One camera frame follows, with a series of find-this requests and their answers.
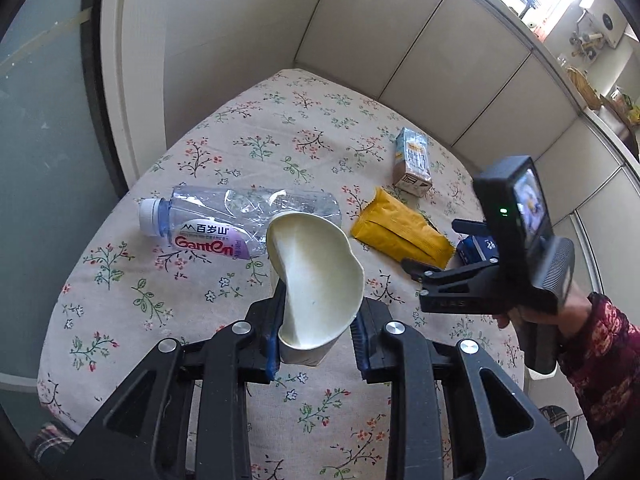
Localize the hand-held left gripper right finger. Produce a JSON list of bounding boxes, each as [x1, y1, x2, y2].
[[349, 297, 586, 480]]

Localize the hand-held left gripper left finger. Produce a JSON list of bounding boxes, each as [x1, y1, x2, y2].
[[55, 295, 288, 480]]

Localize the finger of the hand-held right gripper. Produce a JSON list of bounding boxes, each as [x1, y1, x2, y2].
[[451, 218, 489, 239], [400, 256, 501, 285]]

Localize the blue cardboard box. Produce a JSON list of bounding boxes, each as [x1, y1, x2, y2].
[[456, 234, 501, 266]]

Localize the crushed white paper cup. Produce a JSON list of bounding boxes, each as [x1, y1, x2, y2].
[[265, 212, 366, 367]]

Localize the person's right forearm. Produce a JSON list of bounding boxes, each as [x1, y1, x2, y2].
[[557, 292, 640, 467]]

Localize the person's right hand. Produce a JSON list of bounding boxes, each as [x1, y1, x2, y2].
[[495, 282, 596, 343]]

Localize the yellow packet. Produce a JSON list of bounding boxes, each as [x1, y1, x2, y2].
[[350, 186, 457, 268]]

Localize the light blue milk carton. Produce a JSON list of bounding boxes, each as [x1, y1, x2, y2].
[[392, 127, 434, 197]]

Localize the floral tablecloth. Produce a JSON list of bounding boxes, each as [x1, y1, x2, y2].
[[37, 69, 526, 480]]

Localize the clear plastic water bottle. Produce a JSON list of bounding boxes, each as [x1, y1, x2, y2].
[[139, 185, 343, 262]]

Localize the wicker basket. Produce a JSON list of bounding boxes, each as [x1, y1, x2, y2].
[[567, 66, 604, 111]]

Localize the white kitchen cabinets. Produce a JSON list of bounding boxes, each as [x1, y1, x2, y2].
[[295, 0, 640, 306]]

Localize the white water heater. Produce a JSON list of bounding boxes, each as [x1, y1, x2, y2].
[[581, 7, 627, 50]]

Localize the frosted glass sliding door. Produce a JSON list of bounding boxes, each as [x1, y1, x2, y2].
[[0, 0, 132, 403]]

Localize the wire spice rack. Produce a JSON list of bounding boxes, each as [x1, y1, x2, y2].
[[610, 87, 640, 127]]

